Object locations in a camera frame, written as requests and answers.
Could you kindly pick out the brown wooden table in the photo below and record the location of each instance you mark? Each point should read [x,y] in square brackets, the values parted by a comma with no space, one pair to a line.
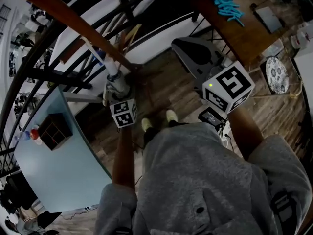
[244,40]

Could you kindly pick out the red apple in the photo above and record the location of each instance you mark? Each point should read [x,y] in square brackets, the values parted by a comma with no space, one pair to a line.
[34,134]

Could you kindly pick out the person's left pale shoe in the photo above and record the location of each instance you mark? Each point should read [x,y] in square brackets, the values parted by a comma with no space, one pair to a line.
[146,124]

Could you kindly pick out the light wooden clothes hanger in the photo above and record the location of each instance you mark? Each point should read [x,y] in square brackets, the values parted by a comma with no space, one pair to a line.
[133,35]

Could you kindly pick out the brown wooden coat stand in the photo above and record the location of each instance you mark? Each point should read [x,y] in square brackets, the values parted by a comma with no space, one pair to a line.
[73,21]

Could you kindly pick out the black office chair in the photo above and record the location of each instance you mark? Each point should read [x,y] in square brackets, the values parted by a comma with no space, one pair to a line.
[17,192]

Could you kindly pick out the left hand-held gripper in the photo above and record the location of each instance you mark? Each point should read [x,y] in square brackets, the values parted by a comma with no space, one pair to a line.
[123,114]

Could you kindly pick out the light blue table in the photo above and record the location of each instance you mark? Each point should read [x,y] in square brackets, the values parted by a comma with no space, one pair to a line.
[61,175]

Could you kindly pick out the clear plastic storage box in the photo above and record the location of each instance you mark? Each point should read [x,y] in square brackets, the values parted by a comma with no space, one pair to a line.
[275,49]

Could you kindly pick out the slim black balcony railing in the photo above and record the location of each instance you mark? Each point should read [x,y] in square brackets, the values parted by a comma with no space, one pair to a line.
[5,16]

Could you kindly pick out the person's left forearm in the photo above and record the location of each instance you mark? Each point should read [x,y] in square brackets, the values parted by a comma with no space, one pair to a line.
[123,160]

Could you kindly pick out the patterned round plate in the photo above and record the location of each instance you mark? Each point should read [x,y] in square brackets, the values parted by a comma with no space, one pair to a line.
[277,75]

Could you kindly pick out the person's right pale shoe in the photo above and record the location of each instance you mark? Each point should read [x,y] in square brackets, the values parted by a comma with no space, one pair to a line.
[171,115]

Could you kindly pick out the dark wooden compartment box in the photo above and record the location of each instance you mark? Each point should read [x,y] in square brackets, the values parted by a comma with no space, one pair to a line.
[55,132]

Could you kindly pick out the person's black trousers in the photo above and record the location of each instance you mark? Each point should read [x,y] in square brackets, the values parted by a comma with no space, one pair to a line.
[150,136]

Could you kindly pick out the clear water bottle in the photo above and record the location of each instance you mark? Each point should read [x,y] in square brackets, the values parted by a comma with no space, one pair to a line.
[22,136]

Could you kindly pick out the person's right forearm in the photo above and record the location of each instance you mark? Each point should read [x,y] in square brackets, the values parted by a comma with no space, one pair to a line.
[244,133]

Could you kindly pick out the person's pale shoe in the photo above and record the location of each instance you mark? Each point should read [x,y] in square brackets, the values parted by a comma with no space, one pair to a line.
[171,115]
[146,124]

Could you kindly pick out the person's grey sweatshirt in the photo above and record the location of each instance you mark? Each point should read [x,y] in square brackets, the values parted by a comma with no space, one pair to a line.
[195,180]

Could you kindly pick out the white power strip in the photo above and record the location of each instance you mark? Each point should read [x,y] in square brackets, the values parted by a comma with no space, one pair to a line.
[226,136]
[89,207]

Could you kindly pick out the pile of blue clips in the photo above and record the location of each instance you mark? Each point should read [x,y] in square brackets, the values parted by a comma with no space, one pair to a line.
[227,7]

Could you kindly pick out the grey laptop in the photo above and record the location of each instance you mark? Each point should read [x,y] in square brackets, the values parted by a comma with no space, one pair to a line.
[269,19]

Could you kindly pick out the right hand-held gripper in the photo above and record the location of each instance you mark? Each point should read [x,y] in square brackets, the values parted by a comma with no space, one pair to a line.
[232,82]

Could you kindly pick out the black power adapter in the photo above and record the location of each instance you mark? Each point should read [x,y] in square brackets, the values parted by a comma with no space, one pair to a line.
[211,116]

